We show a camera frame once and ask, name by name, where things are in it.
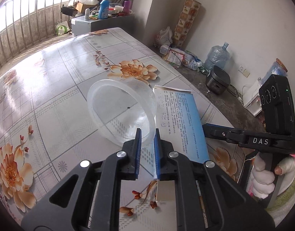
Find black power cable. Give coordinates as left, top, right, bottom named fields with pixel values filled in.
left=224, top=83, right=244, bottom=102

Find open cardboard box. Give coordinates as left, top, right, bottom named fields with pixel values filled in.
left=74, top=1, right=100, bottom=13

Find black rice cooker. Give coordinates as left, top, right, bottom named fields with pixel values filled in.
left=205, top=65, right=231, bottom=94

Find clear water jug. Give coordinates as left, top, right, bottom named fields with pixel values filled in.
left=204, top=42, right=231, bottom=72

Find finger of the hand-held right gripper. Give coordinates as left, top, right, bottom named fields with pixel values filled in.
left=202, top=123, right=247, bottom=148

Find crumpled clear plastic wrappers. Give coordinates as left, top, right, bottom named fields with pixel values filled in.
left=184, top=50, right=204, bottom=71

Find blue and white cardboard box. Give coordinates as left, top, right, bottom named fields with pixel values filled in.
left=151, top=85, right=210, bottom=203

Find black bag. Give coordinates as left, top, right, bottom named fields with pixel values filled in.
left=61, top=6, right=77, bottom=16

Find metal balcony railing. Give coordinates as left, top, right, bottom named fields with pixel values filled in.
left=0, top=0, right=76, bottom=68

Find blue detergent bottle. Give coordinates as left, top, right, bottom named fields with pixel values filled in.
left=99, top=0, right=111, bottom=20

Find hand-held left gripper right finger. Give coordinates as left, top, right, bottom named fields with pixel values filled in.
left=154, top=129, right=275, bottom=231

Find person's right hand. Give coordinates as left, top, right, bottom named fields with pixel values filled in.
left=252, top=153, right=295, bottom=199

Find grey cabinet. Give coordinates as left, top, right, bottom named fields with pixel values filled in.
left=71, top=14, right=135, bottom=38

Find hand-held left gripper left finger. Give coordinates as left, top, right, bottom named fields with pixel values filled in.
left=21, top=128, right=142, bottom=231

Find white appliance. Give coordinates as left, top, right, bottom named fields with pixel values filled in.
left=242, top=78, right=265, bottom=117

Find packet with red wires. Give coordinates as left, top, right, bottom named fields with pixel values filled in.
left=165, top=48, right=186, bottom=66

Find tall patterned box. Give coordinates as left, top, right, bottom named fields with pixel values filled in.
left=173, top=0, right=202, bottom=47

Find person's right forearm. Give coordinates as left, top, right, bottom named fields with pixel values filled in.
left=265, top=173, right=295, bottom=225

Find green and white bag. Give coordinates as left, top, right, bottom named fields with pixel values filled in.
left=56, top=20, right=71, bottom=36

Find white wall socket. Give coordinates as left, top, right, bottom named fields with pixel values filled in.
left=239, top=65, right=250, bottom=78

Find clear plastic bowl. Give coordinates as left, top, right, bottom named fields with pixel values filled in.
left=87, top=79, right=158, bottom=147

